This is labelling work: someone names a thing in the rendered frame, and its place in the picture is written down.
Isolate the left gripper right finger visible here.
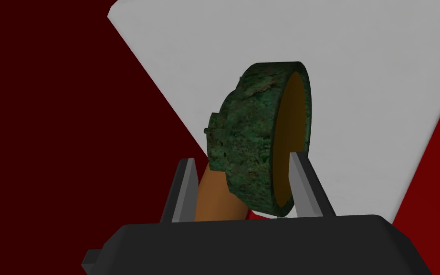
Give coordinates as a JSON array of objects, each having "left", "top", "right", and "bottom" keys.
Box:
[{"left": 288, "top": 151, "right": 337, "bottom": 218}]

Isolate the green and orange knob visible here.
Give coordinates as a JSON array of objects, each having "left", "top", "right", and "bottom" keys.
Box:
[{"left": 195, "top": 61, "right": 313, "bottom": 222}]

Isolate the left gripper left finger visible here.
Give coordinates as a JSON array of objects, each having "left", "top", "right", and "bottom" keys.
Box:
[{"left": 159, "top": 157, "right": 199, "bottom": 224}]

